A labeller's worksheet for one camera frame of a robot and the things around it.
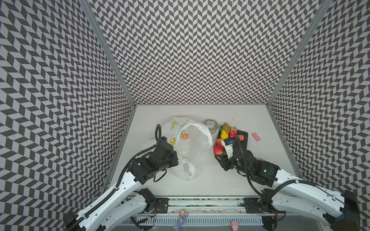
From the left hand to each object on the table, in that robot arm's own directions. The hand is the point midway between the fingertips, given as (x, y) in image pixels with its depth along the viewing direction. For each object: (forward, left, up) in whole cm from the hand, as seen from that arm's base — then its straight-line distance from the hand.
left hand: (177, 158), depth 73 cm
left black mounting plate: (-18, +7, -14) cm, 24 cm away
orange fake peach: (+21, -3, -12) cm, 24 cm away
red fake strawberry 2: (+3, -21, +3) cm, 21 cm away
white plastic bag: (+21, -5, -14) cm, 26 cm away
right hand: (0, -22, -2) cm, 22 cm away
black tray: (+16, -42, -13) cm, 47 cm away
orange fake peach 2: (+19, -40, -12) cm, 46 cm away
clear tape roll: (+31, -23, -15) cm, 42 cm away
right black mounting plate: (-19, -38, -16) cm, 46 cm away
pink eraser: (+22, -52, -16) cm, 59 cm away
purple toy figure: (-23, -3, -12) cm, 26 cm away
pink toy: (-27, -27, -14) cm, 41 cm away
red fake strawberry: (+23, -36, -11) cm, 44 cm away
